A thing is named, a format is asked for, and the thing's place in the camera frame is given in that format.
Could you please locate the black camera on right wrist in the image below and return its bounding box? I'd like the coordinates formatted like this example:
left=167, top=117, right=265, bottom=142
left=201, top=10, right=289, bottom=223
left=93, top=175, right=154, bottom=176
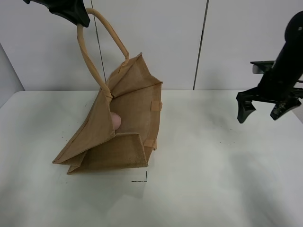
left=250, top=61, right=275, bottom=74

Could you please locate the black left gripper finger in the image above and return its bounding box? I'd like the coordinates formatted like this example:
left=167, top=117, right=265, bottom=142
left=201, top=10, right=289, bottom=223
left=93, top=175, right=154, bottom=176
left=24, top=0, right=90, bottom=27

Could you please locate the pink peach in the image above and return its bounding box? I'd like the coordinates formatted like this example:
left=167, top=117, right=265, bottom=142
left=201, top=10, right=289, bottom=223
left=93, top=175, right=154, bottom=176
left=111, top=113, right=121, bottom=130

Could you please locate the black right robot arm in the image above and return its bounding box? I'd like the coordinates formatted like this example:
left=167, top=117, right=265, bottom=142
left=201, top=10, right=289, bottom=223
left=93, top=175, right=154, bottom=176
left=236, top=12, right=303, bottom=123

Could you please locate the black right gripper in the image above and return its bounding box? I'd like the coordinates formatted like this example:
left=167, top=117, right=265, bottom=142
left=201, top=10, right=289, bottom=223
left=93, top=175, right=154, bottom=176
left=236, top=40, right=303, bottom=123

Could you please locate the brown linen tote bag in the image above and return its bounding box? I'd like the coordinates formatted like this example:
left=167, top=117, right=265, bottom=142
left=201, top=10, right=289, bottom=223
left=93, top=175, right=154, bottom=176
left=53, top=8, right=162, bottom=175

